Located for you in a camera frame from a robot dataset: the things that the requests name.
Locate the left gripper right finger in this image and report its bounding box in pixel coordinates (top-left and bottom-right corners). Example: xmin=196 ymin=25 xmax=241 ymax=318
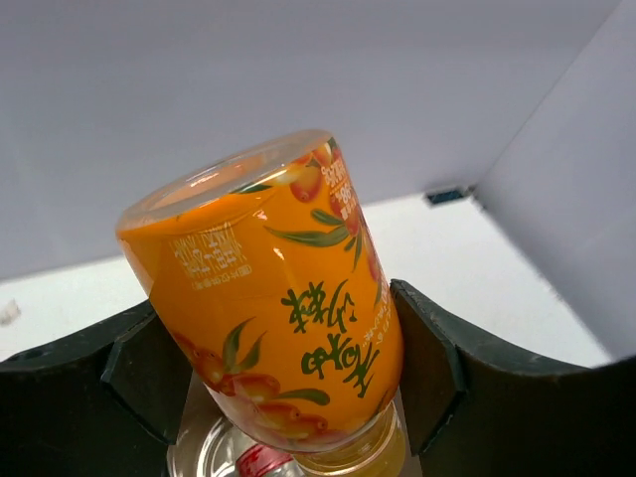
xmin=391 ymin=280 xmax=635 ymax=476

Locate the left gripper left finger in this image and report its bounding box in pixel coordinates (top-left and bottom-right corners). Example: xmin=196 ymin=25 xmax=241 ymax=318
xmin=1 ymin=301 xmax=192 ymax=476

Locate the red label water bottle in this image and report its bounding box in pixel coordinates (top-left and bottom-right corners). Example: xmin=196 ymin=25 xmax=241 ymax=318
xmin=167 ymin=414 xmax=303 ymax=476

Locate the orange juice bottle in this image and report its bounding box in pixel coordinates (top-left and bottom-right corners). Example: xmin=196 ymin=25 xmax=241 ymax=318
xmin=116 ymin=129 xmax=405 ymax=476

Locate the left blue corner marker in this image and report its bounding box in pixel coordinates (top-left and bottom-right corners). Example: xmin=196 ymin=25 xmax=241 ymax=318
xmin=424 ymin=187 xmax=474 ymax=206

